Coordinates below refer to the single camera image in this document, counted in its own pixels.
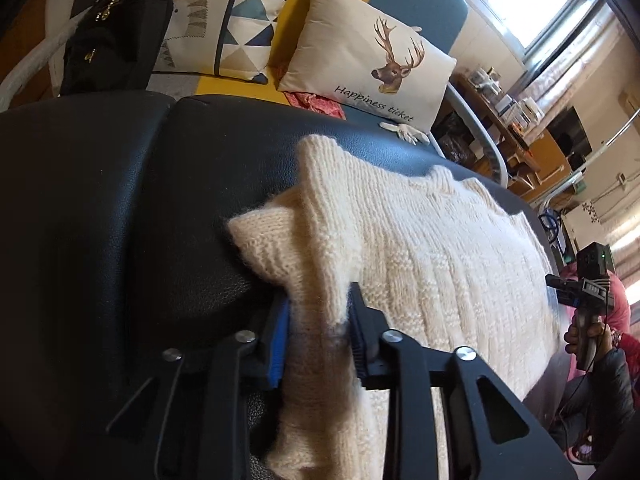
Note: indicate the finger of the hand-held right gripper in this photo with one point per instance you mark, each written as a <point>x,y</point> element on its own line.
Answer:
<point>565,287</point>

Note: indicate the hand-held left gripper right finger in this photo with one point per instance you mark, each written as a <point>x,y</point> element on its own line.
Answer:
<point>357,340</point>

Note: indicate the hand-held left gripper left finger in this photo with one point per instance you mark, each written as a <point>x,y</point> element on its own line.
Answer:
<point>280,345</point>

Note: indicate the cream knit sweater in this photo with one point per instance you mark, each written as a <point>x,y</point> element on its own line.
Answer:
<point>425,260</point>

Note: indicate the person's right forearm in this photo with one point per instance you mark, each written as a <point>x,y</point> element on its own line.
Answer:
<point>605,395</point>

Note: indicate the person's right hand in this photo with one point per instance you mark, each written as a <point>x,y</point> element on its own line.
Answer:
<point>602,337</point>

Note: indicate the pink quilt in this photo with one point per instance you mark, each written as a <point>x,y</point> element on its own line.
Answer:
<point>622,305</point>

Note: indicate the black flat screen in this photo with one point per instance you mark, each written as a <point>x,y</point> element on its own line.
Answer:
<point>570,132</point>

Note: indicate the cluster of jars and boxes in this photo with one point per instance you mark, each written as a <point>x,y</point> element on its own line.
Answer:
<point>505,102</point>

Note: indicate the wooden side table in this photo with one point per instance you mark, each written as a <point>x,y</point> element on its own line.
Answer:
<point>480,105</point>

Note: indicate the beige patterned curtain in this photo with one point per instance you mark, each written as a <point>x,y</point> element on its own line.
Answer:
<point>565,60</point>

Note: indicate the white glove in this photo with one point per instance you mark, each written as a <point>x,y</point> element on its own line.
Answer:
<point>410,132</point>

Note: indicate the pink knitted cloth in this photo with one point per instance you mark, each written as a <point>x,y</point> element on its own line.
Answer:
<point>320,105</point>

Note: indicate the window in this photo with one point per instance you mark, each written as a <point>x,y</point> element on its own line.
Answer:
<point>530,5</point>

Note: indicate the deer print pillow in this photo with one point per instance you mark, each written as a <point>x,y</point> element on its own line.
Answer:
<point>340,50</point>

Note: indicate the blue yellow grey sofa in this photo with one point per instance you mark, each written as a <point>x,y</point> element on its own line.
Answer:
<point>415,5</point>

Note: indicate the triangle pattern pillow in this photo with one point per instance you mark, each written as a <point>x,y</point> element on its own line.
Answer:
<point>250,25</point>

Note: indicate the black handbag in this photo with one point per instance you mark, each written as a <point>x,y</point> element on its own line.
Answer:
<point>110,45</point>

